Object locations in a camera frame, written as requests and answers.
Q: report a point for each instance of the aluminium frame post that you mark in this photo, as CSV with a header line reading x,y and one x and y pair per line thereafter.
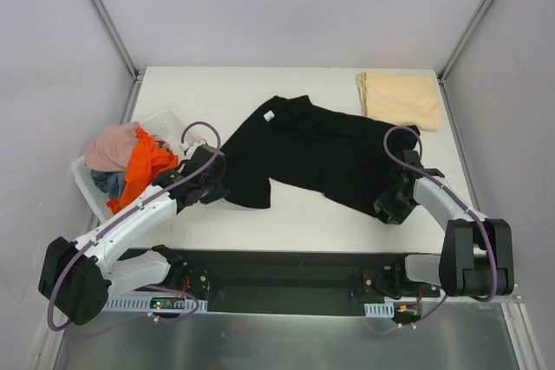
x,y
465,38
114,36

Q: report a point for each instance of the black t shirt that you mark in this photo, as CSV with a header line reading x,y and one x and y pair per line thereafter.
x,y
342,156

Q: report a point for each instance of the grey cable duct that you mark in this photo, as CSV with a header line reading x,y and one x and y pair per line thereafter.
x,y
148,303
380,310

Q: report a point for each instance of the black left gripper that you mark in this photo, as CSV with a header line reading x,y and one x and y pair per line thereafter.
x,y
215,184

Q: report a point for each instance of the folded beige t shirt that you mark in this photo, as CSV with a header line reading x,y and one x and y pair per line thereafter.
x,y
400,99

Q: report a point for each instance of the pink t shirt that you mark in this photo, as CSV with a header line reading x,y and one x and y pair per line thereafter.
x,y
111,150

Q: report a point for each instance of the orange t shirt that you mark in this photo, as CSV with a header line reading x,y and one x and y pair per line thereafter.
x,y
147,161

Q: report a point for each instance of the white plastic laundry basket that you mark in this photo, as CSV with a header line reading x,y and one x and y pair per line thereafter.
x,y
166,127

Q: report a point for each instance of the grey blue t shirt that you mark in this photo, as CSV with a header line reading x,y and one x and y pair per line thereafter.
x,y
110,183

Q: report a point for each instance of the left aluminium frame post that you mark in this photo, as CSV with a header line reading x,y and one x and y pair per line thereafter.
x,y
114,36

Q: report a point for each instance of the right aluminium frame post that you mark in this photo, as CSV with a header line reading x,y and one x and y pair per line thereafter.
x,y
465,38

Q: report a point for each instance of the right grey cable duct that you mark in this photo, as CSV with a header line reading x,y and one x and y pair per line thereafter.
x,y
380,310

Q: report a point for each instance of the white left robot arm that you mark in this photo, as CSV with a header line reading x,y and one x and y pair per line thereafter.
x,y
81,276

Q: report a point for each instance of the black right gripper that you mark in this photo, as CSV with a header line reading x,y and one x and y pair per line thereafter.
x,y
388,206

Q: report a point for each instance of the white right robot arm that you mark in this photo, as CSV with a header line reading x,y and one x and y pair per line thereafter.
x,y
476,258

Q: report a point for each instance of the left grey cable duct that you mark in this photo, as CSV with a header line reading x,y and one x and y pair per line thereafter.
x,y
148,303

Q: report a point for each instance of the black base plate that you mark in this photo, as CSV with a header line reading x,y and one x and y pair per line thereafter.
x,y
292,283

